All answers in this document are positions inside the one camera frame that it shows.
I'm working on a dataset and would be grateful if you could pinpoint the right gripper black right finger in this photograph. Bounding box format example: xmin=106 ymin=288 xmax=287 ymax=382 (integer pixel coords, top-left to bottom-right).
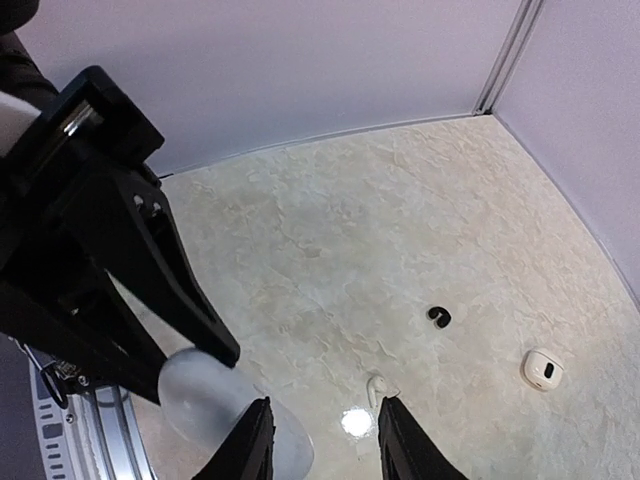
xmin=378 ymin=396 xmax=467 ymax=480

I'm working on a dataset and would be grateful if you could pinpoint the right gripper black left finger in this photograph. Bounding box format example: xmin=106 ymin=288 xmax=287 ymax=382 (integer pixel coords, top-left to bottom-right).
xmin=193 ymin=397 xmax=276 ymax=480

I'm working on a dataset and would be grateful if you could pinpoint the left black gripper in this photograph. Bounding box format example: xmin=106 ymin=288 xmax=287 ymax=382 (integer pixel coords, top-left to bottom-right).
xmin=1 ymin=66 xmax=240 ymax=404

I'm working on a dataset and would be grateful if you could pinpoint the white oval charging case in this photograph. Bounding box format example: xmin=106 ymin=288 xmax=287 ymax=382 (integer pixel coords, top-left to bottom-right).
xmin=157 ymin=348 xmax=315 ymax=479

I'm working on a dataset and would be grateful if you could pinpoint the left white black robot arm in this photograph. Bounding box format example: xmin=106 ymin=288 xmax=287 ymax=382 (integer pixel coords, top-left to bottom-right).
xmin=1 ymin=1 xmax=240 ymax=402

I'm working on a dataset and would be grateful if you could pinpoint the small white charging case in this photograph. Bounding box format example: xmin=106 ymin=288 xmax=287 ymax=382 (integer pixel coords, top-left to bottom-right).
xmin=520 ymin=347 xmax=565 ymax=392

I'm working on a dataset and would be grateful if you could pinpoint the white stem earbud left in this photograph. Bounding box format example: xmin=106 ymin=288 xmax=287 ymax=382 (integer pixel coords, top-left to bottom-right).
xmin=366 ymin=374 xmax=401 ymax=410

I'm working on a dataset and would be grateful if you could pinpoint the black earbud left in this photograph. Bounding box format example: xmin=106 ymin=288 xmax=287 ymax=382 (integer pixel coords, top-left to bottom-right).
xmin=427 ymin=306 xmax=452 ymax=329

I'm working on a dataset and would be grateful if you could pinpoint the left aluminium corner post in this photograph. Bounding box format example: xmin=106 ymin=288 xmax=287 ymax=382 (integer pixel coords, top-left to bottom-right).
xmin=472 ymin=0 xmax=546 ymax=116

